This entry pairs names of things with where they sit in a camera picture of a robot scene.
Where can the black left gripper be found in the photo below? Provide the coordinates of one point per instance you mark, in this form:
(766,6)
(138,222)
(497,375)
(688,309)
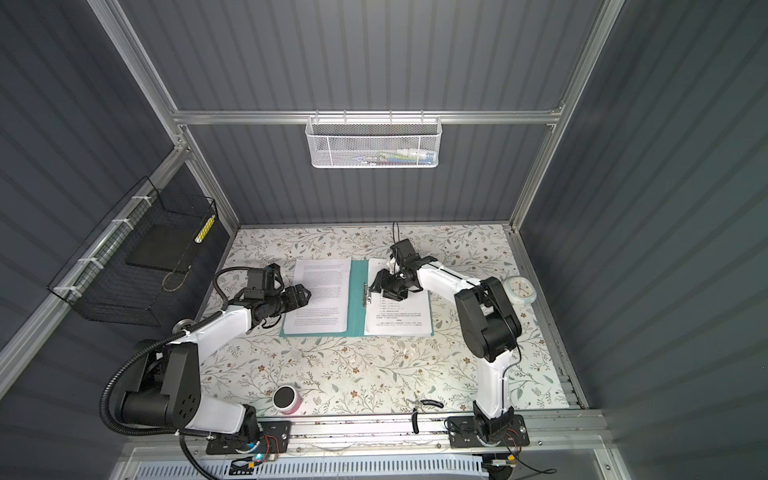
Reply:
(295,296)

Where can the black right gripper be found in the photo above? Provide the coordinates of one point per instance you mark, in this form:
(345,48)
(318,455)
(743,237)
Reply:
(383,280)

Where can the white paper sheets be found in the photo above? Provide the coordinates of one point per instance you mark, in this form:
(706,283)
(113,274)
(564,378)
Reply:
(405,318)

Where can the teal plastic folder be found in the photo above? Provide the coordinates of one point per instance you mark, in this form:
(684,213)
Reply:
(356,311)

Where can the printed paper sheet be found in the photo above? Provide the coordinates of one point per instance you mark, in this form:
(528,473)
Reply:
(326,312)

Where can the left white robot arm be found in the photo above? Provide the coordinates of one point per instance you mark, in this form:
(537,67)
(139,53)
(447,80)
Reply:
(158,391)

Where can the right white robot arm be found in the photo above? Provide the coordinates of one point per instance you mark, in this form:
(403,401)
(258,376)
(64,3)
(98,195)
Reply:
(489,326)

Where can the metal folder clip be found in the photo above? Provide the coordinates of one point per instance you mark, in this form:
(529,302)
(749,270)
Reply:
(366,294)

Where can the yellow marker pen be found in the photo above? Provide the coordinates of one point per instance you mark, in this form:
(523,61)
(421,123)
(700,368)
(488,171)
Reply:
(205,229)

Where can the silver drink can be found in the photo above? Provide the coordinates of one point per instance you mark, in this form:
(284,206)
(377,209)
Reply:
(183,326)

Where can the white round alarm clock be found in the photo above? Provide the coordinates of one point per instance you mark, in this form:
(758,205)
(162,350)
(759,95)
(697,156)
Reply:
(520,290)

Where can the pens in white basket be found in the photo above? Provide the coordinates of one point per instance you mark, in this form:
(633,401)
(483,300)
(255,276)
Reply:
(400,157)

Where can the black foam pad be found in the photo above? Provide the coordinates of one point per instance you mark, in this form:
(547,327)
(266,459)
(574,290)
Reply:
(167,248)

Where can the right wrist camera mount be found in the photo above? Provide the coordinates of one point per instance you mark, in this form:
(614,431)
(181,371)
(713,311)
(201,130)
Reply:
(394,263)

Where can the white wire mesh basket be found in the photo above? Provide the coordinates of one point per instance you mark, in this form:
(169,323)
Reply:
(333,145)

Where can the black wire basket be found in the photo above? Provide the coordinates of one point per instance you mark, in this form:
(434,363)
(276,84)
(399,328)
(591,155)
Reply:
(144,269)

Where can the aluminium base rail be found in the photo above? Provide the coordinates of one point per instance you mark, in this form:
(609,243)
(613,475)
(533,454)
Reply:
(562,429)

